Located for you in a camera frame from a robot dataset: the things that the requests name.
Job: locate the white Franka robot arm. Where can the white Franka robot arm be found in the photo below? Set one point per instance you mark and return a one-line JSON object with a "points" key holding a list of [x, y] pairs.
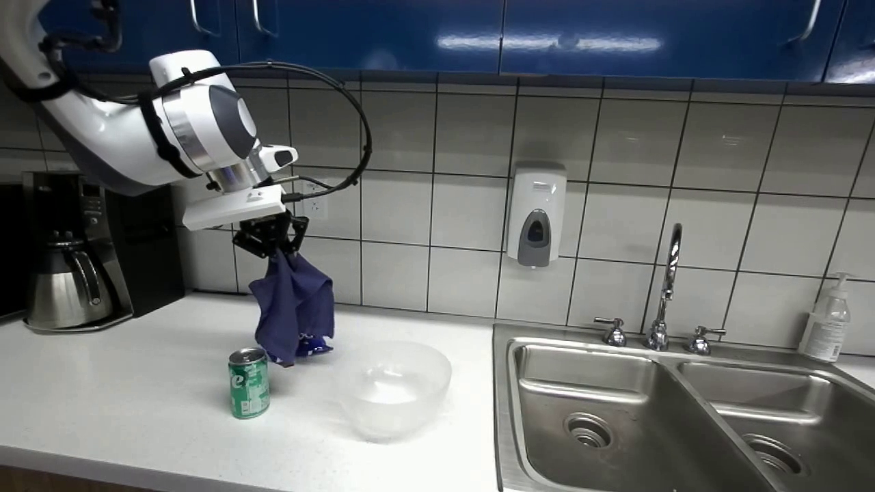
{"points": [[118, 127]]}

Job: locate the stainless steel double sink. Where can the stainless steel double sink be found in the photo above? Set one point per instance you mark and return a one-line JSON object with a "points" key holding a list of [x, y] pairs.
{"points": [[674, 420]]}

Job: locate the stainless steel coffee carafe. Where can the stainless steel coffee carafe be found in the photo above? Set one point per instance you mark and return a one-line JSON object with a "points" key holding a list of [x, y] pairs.
{"points": [[65, 287]]}

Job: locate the white wall soap dispenser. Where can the white wall soap dispenser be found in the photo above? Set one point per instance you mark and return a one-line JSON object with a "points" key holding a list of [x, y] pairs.
{"points": [[538, 215]]}

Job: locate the white wall power outlet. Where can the white wall power outlet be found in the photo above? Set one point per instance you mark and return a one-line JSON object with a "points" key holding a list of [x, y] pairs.
{"points": [[319, 215]]}

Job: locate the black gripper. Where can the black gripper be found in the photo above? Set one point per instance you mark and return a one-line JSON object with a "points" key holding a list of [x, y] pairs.
{"points": [[270, 224]]}

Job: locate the dark blue towel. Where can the dark blue towel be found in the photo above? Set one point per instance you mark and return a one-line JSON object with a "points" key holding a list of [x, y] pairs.
{"points": [[291, 304]]}

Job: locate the white wrist camera mount plate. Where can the white wrist camera mount plate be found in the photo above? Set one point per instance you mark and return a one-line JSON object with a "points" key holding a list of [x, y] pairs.
{"points": [[234, 209]]}

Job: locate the green soda can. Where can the green soda can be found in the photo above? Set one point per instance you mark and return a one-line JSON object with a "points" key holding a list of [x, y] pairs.
{"points": [[250, 384]]}

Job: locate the chrome faucet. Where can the chrome faucet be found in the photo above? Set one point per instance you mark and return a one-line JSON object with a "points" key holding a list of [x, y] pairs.
{"points": [[665, 282]]}

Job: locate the clear soap pump bottle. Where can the clear soap pump bottle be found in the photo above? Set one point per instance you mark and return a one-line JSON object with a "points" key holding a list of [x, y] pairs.
{"points": [[827, 323]]}

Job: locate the black coffee maker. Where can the black coffee maker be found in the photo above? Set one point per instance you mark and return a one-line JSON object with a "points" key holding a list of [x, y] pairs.
{"points": [[138, 248]]}

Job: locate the blue wall cabinet door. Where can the blue wall cabinet door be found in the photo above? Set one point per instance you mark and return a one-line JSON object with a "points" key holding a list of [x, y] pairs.
{"points": [[658, 43], [138, 32], [365, 37]]}

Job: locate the translucent white plastic bowl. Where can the translucent white plastic bowl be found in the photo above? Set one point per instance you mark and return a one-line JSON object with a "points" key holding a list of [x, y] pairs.
{"points": [[391, 391]]}

